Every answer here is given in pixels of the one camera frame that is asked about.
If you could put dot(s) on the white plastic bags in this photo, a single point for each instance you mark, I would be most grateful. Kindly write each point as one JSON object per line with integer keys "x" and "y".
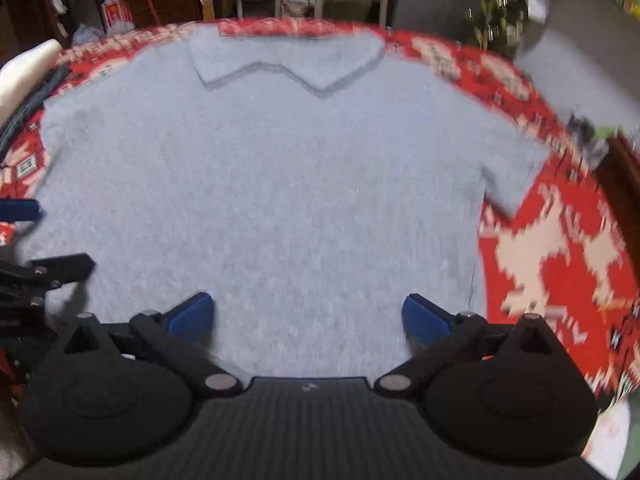
{"x": 87, "y": 35}

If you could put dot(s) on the red white carton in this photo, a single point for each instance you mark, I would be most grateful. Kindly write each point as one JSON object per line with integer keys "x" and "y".
{"x": 115, "y": 12}

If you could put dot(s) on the white canvas bag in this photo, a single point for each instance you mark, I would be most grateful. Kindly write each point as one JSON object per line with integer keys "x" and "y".
{"x": 295, "y": 2}

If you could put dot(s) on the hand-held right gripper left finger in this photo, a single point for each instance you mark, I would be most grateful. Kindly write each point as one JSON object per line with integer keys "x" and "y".
{"x": 192, "y": 317}

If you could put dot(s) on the small decorated fir tree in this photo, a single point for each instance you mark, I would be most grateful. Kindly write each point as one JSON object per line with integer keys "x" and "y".
{"x": 495, "y": 20}

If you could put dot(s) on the grey polo shirt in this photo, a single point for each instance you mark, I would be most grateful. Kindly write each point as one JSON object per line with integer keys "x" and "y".
{"x": 300, "y": 185}

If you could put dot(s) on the red patterned blanket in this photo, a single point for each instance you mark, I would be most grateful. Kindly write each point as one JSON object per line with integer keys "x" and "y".
{"x": 550, "y": 240}

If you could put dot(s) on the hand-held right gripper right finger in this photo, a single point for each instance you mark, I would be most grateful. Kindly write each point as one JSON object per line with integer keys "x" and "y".
{"x": 425, "y": 320}

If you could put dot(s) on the wooden bedside table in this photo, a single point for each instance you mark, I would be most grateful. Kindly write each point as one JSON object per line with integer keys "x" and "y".
{"x": 620, "y": 180}

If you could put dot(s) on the white paper on wall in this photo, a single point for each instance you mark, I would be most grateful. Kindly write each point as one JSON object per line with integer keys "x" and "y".
{"x": 535, "y": 0}

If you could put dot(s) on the green dinosaur toy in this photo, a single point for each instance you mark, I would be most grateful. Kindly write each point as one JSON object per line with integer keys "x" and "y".
{"x": 607, "y": 132}

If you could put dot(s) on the navy knitted folded garment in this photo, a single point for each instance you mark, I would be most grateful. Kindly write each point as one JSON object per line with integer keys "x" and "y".
{"x": 30, "y": 105}

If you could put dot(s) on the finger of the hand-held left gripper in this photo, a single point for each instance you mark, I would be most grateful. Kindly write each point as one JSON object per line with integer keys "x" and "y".
{"x": 60, "y": 267}
{"x": 20, "y": 211}

